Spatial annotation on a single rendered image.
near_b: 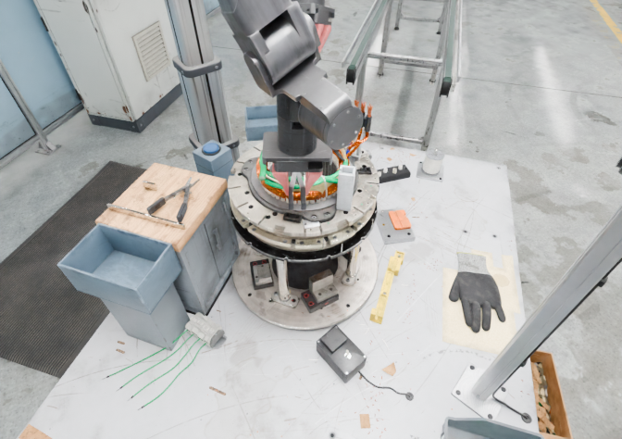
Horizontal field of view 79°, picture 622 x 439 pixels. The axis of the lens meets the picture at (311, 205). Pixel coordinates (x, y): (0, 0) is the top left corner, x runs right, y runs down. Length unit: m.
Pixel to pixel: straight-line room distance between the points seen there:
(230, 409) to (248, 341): 0.15
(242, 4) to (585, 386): 1.92
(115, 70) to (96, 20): 0.32
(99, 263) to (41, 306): 1.38
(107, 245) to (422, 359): 0.72
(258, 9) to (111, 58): 2.53
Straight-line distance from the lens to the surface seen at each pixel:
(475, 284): 1.06
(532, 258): 2.35
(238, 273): 1.01
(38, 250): 2.52
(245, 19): 0.43
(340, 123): 0.45
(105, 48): 2.91
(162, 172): 0.92
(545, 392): 1.82
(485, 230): 1.23
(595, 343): 2.19
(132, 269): 0.85
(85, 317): 2.10
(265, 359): 0.91
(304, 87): 0.46
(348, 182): 0.68
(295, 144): 0.53
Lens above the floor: 1.61
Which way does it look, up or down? 45 degrees down
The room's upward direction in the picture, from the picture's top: straight up
